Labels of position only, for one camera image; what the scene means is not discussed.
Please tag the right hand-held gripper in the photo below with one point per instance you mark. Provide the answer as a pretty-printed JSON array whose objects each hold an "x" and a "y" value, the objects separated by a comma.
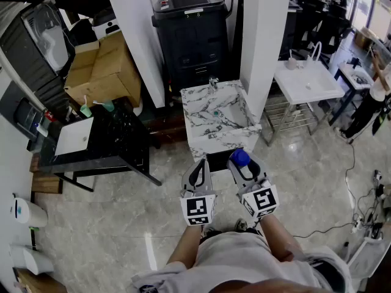
[{"x": 262, "y": 200}]

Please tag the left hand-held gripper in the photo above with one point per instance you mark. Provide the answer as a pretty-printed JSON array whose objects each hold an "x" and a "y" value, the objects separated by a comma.
[{"x": 198, "y": 207}]

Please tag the blue-capped clear bottle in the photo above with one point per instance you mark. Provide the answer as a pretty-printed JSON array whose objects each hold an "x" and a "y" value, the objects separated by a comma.
[{"x": 239, "y": 157}]

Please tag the person's right forearm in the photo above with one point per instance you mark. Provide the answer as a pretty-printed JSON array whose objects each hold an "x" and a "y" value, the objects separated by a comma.
[{"x": 279, "y": 240}]

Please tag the person's left forearm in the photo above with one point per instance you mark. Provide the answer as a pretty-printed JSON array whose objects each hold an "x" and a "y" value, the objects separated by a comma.
[{"x": 183, "y": 249}]

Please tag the person's shoe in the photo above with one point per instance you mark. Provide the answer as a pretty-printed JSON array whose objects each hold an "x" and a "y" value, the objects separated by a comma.
[{"x": 241, "y": 225}]

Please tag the white marble sink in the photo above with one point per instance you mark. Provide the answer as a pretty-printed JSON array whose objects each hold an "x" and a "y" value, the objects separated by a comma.
[{"x": 210, "y": 124}]

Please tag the person's black trousers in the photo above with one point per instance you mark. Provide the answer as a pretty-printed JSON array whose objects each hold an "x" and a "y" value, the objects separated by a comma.
[{"x": 226, "y": 235}]

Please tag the person's grey shirt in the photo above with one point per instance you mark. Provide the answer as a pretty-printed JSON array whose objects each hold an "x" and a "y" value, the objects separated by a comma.
[{"x": 244, "y": 264}]

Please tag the chrome faucet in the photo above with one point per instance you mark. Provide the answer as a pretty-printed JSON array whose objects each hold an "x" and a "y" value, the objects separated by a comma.
[{"x": 213, "y": 82}]

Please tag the white ceramic sink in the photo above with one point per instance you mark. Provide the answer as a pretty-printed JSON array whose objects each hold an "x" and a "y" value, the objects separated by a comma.
[{"x": 308, "y": 82}]

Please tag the green cup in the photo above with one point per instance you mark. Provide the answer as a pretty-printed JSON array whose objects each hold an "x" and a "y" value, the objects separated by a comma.
[
  {"x": 108, "y": 106},
  {"x": 86, "y": 111}
]

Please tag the pale cup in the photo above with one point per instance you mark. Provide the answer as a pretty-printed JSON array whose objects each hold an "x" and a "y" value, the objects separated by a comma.
[{"x": 290, "y": 63}]

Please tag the white power strip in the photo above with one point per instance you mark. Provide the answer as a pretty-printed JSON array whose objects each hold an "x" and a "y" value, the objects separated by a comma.
[{"x": 355, "y": 227}]

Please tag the white rectangular basin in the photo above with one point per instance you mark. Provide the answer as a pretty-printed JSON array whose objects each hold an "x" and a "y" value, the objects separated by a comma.
[{"x": 74, "y": 136}]

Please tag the large black machine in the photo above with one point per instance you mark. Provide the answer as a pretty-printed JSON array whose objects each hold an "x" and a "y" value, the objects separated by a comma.
[{"x": 192, "y": 41}]

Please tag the brown cardboard box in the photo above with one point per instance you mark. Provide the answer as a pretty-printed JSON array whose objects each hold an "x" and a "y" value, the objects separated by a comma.
[{"x": 107, "y": 69}]

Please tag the small white table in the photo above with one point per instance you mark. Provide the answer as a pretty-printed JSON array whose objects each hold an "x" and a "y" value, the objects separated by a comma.
[{"x": 354, "y": 78}]

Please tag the white office chair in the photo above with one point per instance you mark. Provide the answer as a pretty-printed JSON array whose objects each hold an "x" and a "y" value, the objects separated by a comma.
[{"x": 371, "y": 255}]

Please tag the wooden block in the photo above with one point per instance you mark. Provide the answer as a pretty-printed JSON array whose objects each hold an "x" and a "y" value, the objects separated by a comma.
[{"x": 46, "y": 183}]

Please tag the white tube blue cap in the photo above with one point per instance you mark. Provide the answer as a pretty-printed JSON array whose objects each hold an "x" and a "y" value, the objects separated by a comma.
[{"x": 42, "y": 130}]

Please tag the white cylindrical bin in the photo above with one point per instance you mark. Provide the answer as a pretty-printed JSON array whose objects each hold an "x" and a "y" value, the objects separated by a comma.
[
  {"x": 30, "y": 259},
  {"x": 27, "y": 212}
]

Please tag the dark grey appliance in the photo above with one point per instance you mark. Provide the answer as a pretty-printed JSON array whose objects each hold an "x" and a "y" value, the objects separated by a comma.
[{"x": 33, "y": 50}]

